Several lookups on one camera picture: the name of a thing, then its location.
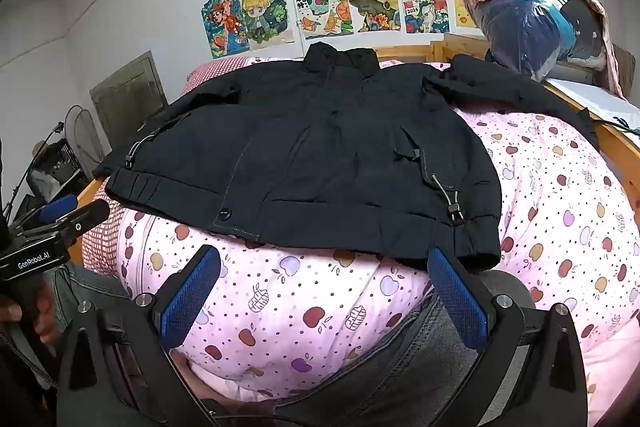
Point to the white sheet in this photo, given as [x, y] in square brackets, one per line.
[600, 99]

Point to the wooden bed frame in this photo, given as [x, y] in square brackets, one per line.
[620, 147]

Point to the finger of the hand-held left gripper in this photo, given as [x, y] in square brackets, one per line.
[87, 217]
[57, 208]

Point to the pink apple-print quilt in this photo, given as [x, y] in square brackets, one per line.
[300, 307]

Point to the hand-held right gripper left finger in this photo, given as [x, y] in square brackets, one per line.
[192, 289]

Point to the black jacket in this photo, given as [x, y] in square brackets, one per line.
[325, 147]

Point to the black plastic crate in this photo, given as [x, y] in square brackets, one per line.
[60, 164]

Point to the grey wall panel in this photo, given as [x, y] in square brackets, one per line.
[130, 97]

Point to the person's dark grey jeans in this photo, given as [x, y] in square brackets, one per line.
[390, 372]

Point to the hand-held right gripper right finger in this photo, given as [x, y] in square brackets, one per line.
[457, 302]

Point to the standing fan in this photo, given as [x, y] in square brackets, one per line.
[82, 132]

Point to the person's left hand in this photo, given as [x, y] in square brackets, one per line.
[49, 313]

